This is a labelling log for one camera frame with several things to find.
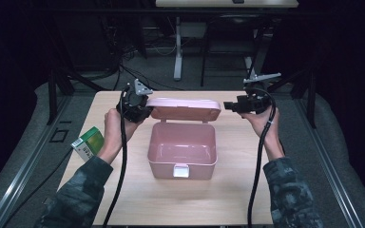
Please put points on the black metal stand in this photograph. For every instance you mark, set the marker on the black metal stand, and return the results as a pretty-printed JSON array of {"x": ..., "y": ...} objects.
[
  {"x": 312, "y": 95},
  {"x": 52, "y": 95}
]

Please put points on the aluminium floor rail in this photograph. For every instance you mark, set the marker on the aluminium floor rail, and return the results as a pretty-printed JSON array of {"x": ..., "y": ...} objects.
[
  {"x": 329, "y": 164},
  {"x": 22, "y": 171}
]

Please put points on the person's left hand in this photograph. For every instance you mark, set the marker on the person's left hand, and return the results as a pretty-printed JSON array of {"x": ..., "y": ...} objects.
[{"x": 115, "y": 129}]

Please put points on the black floor socket frame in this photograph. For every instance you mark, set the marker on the black floor socket frame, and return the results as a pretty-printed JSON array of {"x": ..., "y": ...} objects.
[{"x": 59, "y": 135}]

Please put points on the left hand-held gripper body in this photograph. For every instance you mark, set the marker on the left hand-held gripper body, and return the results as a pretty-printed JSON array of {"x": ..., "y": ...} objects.
[{"x": 133, "y": 104}]

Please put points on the black chair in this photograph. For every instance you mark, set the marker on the black chair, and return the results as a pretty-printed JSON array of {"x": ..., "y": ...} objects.
[{"x": 228, "y": 38}]

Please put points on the person's right hand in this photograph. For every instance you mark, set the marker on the person's right hand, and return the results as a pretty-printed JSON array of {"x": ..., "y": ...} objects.
[{"x": 264, "y": 125}]

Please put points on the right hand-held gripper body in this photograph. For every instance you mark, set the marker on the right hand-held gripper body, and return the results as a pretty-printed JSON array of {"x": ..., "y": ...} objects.
[{"x": 256, "y": 101}]

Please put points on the desk with white legs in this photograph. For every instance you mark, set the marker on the desk with white legs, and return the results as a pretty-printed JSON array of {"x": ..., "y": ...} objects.
[{"x": 178, "y": 47}]

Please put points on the dark device on desk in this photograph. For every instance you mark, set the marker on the dark device on desk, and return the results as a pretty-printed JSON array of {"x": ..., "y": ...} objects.
[{"x": 238, "y": 1}]

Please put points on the green medicine box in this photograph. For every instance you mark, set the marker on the green medicine box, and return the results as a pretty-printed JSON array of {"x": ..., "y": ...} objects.
[{"x": 88, "y": 144}]

